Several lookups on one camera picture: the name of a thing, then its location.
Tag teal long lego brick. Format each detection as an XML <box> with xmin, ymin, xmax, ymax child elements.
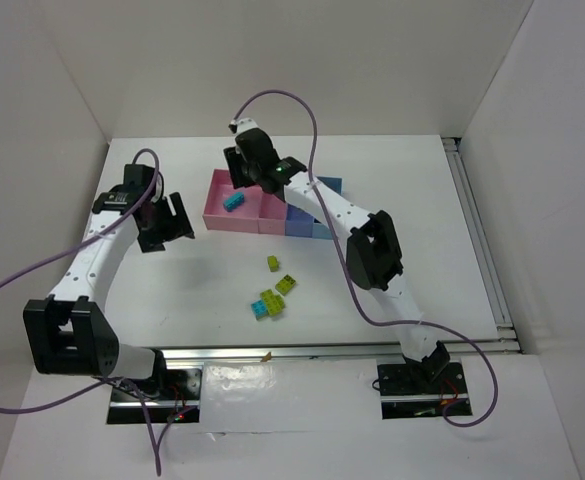
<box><xmin>222</xmin><ymin>192</ymin><xmax>245</xmax><ymax>212</ymax></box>

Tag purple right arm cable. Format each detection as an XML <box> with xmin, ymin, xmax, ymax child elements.
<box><xmin>229</xmin><ymin>89</ymin><xmax>499</xmax><ymax>429</ymax></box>

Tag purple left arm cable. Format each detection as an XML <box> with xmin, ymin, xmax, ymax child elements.
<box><xmin>0</xmin><ymin>148</ymin><xmax>164</xmax><ymax>477</ymax></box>

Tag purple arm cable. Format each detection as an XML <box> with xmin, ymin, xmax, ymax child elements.
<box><xmin>229</xmin><ymin>89</ymin><xmax>499</xmax><ymax>429</ymax></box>
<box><xmin>0</xmin><ymin>148</ymin><xmax>164</xmax><ymax>477</ymax></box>

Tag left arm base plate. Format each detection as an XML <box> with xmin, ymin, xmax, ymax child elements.
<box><xmin>106</xmin><ymin>366</ymin><xmax>203</xmax><ymax>425</ymax></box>

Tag dark blue container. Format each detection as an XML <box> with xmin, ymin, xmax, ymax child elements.
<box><xmin>285</xmin><ymin>205</ymin><xmax>315</xmax><ymax>238</ymax></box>

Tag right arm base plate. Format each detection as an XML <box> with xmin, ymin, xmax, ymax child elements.
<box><xmin>371</xmin><ymin>362</ymin><xmax>473</xmax><ymax>420</ymax></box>

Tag small green lego brick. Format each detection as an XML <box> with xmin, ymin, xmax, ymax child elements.
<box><xmin>267</xmin><ymin>255</ymin><xmax>280</xmax><ymax>272</ymax></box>

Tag aluminium right rail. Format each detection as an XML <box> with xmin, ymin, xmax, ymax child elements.
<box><xmin>441</xmin><ymin>137</ymin><xmax>523</xmax><ymax>354</ymax></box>

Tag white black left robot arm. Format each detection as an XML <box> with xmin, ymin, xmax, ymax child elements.
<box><xmin>23</xmin><ymin>163</ymin><xmax>194</xmax><ymax>398</ymax></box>

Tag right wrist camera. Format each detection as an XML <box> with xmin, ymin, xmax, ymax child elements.
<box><xmin>228</xmin><ymin>118</ymin><xmax>259</xmax><ymax>135</ymax></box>

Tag light blue container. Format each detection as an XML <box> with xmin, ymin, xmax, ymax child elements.
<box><xmin>311</xmin><ymin>176</ymin><xmax>342</xmax><ymax>240</ymax></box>

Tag green teal lego stack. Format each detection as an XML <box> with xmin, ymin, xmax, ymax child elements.
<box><xmin>250</xmin><ymin>289</ymin><xmax>286</xmax><ymax>320</ymax></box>

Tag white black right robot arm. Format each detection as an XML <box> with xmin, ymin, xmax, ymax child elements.
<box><xmin>224</xmin><ymin>118</ymin><xmax>450</xmax><ymax>385</ymax></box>

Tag large pink container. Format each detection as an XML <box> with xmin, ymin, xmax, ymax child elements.
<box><xmin>202</xmin><ymin>169</ymin><xmax>263</xmax><ymax>233</ymax></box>

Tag narrow pink container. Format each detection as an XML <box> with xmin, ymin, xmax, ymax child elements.
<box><xmin>257</xmin><ymin>194</ymin><xmax>288</xmax><ymax>236</ymax></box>

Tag green square lego brick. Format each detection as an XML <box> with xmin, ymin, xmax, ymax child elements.
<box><xmin>275</xmin><ymin>275</ymin><xmax>297</xmax><ymax>296</ymax></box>

